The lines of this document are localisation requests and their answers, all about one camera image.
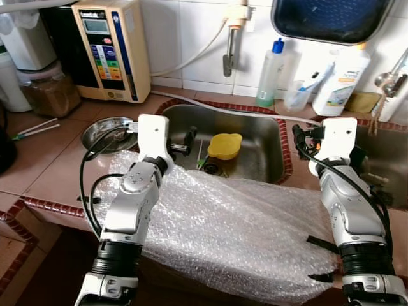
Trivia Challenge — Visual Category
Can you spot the clear jar brown powder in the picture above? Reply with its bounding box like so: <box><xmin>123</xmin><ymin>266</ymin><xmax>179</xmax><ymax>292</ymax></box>
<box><xmin>17</xmin><ymin>61</ymin><xmax>82</xmax><ymax>119</ymax></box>

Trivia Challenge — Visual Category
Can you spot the round steel bowl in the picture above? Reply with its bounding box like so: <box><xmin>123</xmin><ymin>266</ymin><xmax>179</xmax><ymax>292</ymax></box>
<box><xmin>81</xmin><ymin>117</ymin><xmax>138</xmax><ymax>155</ymax></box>

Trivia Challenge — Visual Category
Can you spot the chrome sink faucet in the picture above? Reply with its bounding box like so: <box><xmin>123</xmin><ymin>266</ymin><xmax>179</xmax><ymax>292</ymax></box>
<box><xmin>373</xmin><ymin>48</ymin><xmax>408</xmax><ymax>99</ymax></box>

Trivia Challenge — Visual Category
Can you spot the dark blue pan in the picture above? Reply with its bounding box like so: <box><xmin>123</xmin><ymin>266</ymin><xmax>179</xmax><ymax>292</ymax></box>
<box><xmin>271</xmin><ymin>0</ymin><xmax>396</xmax><ymax>47</ymax></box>

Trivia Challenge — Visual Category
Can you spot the metal wall tap beige head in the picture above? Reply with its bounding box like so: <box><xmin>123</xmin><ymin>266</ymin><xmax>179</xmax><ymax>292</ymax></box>
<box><xmin>222</xmin><ymin>0</ymin><xmax>254</xmax><ymax>78</ymax></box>

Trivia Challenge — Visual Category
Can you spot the grey long hose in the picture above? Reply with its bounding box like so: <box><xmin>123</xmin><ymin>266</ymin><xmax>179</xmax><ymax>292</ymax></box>
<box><xmin>152</xmin><ymin>91</ymin><xmax>300</xmax><ymax>125</ymax></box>

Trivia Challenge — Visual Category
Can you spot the white plastic appliance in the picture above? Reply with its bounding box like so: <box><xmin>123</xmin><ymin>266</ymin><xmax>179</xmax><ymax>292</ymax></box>
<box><xmin>0</xmin><ymin>10</ymin><xmax>58</xmax><ymax>71</ymax></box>

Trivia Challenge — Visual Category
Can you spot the clear plastic cup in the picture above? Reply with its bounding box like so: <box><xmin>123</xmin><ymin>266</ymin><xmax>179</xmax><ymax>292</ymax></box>
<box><xmin>284</xmin><ymin>80</ymin><xmax>318</xmax><ymax>113</ymax></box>

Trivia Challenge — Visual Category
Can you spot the large steel sink basin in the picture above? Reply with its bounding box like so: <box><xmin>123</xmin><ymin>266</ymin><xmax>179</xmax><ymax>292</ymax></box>
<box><xmin>158</xmin><ymin>103</ymin><xmax>288</xmax><ymax>186</ymax></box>

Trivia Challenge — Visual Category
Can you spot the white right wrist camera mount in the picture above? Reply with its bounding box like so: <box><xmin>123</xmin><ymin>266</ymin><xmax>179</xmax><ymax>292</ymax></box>
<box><xmin>316</xmin><ymin>118</ymin><xmax>358</xmax><ymax>163</ymax></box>

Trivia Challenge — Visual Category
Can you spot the small steel sink basin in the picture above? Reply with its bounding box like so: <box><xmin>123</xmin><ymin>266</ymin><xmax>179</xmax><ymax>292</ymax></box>
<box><xmin>354</xmin><ymin>121</ymin><xmax>408</xmax><ymax>208</ymax></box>

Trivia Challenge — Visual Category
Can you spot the blue white toothbrush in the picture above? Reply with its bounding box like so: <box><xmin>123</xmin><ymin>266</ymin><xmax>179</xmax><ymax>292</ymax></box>
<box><xmin>296</xmin><ymin>62</ymin><xmax>335</xmax><ymax>93</ymax></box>

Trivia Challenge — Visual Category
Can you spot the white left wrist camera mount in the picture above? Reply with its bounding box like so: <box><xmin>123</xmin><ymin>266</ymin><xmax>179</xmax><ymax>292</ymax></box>
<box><xmin>137</xmin><ymin>115</ymin><xmax>174</xmax><ymax>168</ymax></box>

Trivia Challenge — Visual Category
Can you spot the black strap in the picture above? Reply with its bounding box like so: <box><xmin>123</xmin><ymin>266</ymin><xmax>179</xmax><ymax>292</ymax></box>
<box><xmin>306</xmin><ymin>235</ymin><xmax>342</xmax><ymax>254</ymax></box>

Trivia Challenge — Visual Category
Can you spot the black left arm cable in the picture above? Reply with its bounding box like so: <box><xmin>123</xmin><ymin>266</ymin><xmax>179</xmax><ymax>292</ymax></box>
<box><xmin>80</xmin><ymin>124</ymin><xmax>140</xmax><ymax>237</ymax></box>

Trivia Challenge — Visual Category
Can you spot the clear soap bottle blue cap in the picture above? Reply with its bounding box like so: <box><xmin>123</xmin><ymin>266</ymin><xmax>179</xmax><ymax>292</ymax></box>
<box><xmin>256</xmin><ymin>38</ymin><xmax>295</xmax><ymax>108</ymax></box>

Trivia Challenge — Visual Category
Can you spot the beige water ionizer machine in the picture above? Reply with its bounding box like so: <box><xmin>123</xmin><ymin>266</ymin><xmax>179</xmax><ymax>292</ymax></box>
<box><xmin>40</xmin><ymin>0</ymin><xmax>152</xmax><ymax>104</ymax></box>

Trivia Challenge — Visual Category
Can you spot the white detergent bottle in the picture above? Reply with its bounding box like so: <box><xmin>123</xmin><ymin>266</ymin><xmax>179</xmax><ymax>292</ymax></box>
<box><xmin>312</xmin><ymin>43</ymin><xmax>372</xmax><ymax>117</ymax></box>

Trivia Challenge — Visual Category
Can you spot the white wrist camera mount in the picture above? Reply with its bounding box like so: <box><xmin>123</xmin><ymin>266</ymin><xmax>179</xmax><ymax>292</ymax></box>
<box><xmin>137</xmin><ymin>115</ymin><xmax>174</xmax><ymax>168</ymax></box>
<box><xmin>316</xmin><ymin>118</ymin><xmax>358</xmax><ymax>163</ymax></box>

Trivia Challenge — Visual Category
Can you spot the black electric kettle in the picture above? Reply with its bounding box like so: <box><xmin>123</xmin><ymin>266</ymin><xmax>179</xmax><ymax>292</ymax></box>
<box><xmin>0</xmin><ymin>105</ymin><xmax>18</xmax><ymax>174</ymax></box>

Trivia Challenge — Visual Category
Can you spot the white curved hose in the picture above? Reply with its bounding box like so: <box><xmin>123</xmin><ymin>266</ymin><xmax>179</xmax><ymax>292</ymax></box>
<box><xmin>150</xmin><ymin>19</ymin><xmax>229</xmax><ymax>78</ymax></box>

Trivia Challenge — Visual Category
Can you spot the white canister green band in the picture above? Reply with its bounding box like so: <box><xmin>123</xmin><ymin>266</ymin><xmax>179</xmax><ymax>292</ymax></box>
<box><xmin>0</xmin><ymin>45</ymin><xmax>33</xmax><ymax>113</ymax></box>

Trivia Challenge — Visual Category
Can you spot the clear bubble wrap sheet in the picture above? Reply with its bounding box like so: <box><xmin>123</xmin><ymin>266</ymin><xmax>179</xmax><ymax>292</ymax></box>
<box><xmin>94</xmin><ymin>150</ymin><xmax>342</xmax><ymax>305</ymax></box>

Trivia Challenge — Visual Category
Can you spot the yellow sponge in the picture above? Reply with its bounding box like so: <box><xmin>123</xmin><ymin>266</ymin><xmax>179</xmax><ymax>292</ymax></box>
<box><xmin>344</xmin><ymin>91</ymin><xmax>383</xmax><ymax>115</ymax></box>

